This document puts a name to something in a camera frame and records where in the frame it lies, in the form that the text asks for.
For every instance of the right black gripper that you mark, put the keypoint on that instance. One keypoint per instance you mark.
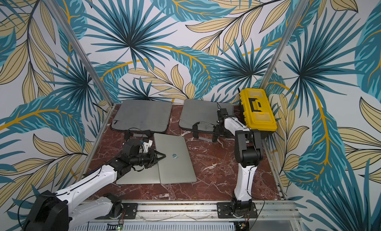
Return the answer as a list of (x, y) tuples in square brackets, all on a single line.
[(217, 131)]

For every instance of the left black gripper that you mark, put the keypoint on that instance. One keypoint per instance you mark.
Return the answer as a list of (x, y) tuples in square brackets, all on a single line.
[(154, 157)]

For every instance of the grey laptop bag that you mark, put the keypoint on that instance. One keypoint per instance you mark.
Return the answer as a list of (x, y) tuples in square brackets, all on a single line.
[(142, 117), (200, 116)]

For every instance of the silver laptop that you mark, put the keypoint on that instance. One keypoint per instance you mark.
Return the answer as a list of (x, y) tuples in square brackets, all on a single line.
[(141, 176), (176, 167)]

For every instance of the yellow black toolbox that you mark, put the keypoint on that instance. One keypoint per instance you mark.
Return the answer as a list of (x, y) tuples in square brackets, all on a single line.
[(257, 111)]

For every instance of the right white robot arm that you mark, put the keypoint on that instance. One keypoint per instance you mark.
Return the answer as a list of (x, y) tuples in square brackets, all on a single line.
[(248, 153)]

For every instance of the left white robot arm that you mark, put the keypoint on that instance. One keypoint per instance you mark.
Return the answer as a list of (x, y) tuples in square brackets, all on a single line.
[(64, 210)]

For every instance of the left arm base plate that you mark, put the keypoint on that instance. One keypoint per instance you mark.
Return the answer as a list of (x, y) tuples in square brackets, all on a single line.
[(129, 211)]

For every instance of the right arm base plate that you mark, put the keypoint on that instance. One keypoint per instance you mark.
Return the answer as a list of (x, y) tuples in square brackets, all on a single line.
[(231, 210)]

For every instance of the front aluminium rail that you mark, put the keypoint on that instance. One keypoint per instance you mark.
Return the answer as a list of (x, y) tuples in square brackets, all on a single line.
[(193, 211)]

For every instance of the right aluminium frame post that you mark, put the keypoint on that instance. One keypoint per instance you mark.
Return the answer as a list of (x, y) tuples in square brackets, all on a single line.
[(284, 41)]

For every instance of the aluminium frame post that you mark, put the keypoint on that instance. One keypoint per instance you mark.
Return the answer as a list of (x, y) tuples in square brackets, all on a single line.
[(284, 41), (58, 14)]

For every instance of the left aluminium frame post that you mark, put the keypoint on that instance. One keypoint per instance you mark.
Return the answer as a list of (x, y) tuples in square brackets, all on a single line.
[(58, 14)]

